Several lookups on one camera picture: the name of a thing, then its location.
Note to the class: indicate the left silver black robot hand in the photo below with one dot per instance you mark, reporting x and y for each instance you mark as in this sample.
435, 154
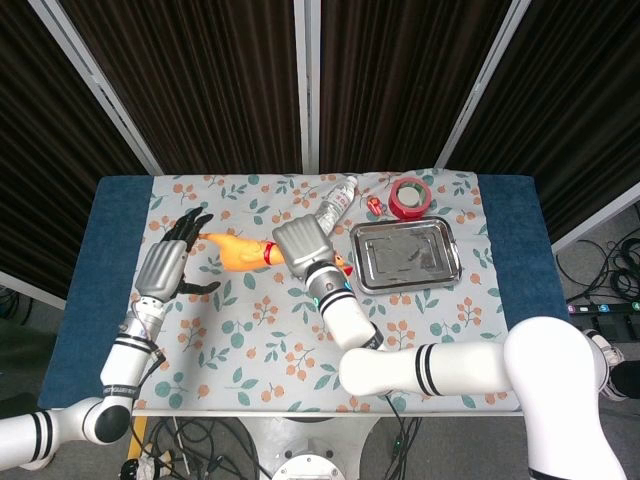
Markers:
160, 270

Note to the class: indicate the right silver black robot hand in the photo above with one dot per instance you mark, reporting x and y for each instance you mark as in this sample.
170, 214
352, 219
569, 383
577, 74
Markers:
305, 247

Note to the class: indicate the orange rubber chicken toy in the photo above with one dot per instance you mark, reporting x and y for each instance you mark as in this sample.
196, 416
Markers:
240, 255

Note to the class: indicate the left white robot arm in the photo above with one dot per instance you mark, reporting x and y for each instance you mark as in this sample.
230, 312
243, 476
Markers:
125, 365

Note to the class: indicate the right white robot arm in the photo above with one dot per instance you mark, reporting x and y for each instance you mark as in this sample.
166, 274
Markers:
345, 315

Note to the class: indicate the small red object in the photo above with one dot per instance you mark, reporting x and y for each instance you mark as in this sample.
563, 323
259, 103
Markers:
375, 205

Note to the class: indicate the rectangular stainless steel tray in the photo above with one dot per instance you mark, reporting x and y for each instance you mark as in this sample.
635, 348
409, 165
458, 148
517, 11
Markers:
405, 255

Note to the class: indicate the clear plastic water bottle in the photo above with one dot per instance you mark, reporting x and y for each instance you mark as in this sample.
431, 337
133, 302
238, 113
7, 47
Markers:
337, 202

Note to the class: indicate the blue table mat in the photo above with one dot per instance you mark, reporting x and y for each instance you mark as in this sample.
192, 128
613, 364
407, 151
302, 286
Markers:
100, 240

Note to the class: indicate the red tape roll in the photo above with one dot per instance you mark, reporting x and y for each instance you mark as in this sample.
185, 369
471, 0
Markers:
400, 207

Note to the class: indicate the floral patterned tablecloth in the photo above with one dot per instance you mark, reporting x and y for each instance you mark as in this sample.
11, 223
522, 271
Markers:
250, 350

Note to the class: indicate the dark pleated partition panel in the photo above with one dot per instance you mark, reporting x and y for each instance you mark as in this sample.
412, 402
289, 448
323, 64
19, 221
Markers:
45, 150
200, 85
400, 80
575, 100

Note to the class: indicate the black power strip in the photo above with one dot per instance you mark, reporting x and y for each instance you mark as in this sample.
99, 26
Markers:
580, 307

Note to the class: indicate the white sneaker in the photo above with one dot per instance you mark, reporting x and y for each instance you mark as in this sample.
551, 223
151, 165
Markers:
607, 352

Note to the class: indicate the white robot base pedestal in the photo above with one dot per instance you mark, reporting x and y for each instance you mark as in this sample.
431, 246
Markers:
305, 445

